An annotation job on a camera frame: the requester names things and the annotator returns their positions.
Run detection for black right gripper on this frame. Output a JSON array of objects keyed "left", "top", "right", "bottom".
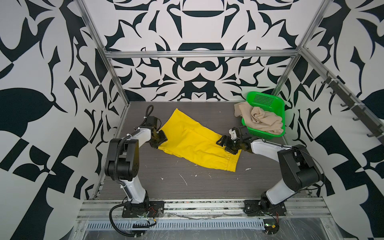
[{"left": 216, "top": 134, "right": 244, "bottom": 154}]

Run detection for yellow shorts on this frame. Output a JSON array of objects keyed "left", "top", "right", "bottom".
[{"left": 158, "top": 109, "right": 240, "bottom": 172}]

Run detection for beige shorts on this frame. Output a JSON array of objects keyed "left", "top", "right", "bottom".
[{"left": 234, "top": 102, "right": 283, "bottom": 135}]

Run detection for green plastic basket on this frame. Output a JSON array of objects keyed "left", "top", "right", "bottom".
[{"left": 235, "top": 92, "right": 285, "bottom": 140}]

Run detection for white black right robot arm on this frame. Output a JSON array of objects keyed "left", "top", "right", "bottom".
[{"left": 216, "top": 136, "right": 326, "bottom": 216}]

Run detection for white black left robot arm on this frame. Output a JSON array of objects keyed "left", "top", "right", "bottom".
[{"left": 105, "top": 116, "right": 168, "bottom": 218}]

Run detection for small green-lit electronics board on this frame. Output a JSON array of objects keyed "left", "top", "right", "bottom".
[{"left": 263, "top": 219, "right": 280, "bottom": 236}]

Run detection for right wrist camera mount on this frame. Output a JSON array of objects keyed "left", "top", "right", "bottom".
[{"left": 229, "top": 126, "right": 251, "bottom": 141}]

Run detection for white slotted cable duct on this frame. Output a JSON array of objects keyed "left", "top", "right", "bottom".
[{"left": 85, "top": 218, "right": 266, "bottom": 231}]

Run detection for aluminium cage frame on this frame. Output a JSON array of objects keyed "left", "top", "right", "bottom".
[{"left": 79, "top": 1, "right": 384, "bottom": 203}]

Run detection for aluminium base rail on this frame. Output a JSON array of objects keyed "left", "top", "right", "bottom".
[{"left": 77, "top": 198, "right": 332, "bottom": 220}]

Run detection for black wall hook rack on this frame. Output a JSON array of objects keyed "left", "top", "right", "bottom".
[{"left": 322, "top": 71, "right": 384, "bottom": 145}]

